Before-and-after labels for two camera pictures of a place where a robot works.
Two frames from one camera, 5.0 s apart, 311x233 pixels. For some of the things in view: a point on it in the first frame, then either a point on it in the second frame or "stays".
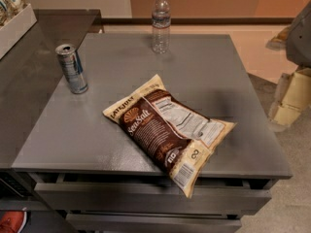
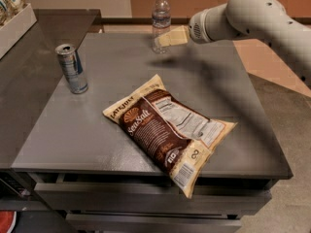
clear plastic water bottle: (160, 22) stays
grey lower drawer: (150, 222) stays
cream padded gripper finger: (293, 97) -> (197, 28)
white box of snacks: (12, 31) stays
